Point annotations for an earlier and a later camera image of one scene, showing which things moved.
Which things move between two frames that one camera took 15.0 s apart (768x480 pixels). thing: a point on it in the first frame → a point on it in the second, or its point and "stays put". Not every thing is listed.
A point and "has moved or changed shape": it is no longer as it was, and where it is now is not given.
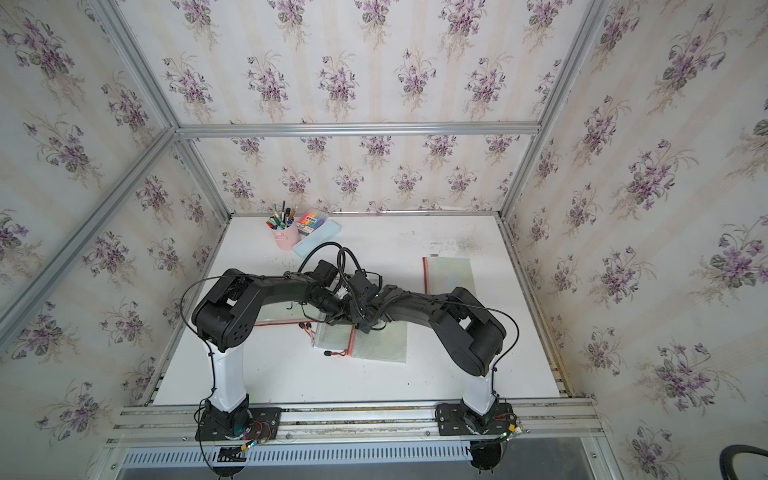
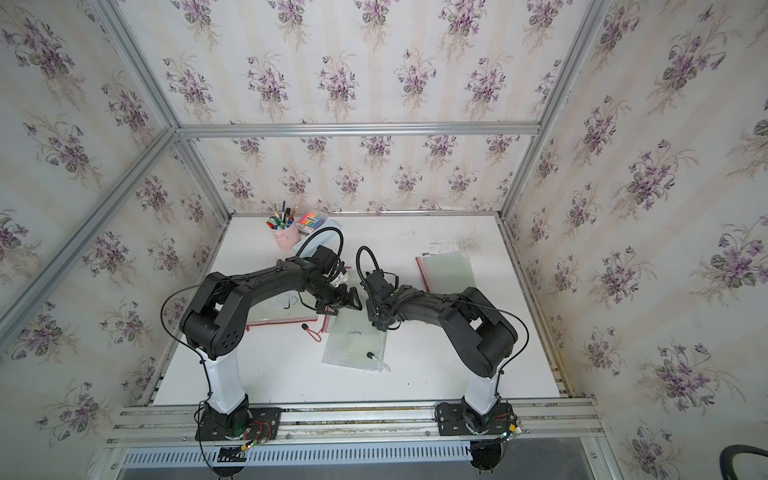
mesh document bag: [385, 341] has moved or changed shape
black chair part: [728, 453] stays put
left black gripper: [343, 306] stays put
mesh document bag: [443, 275] stays put
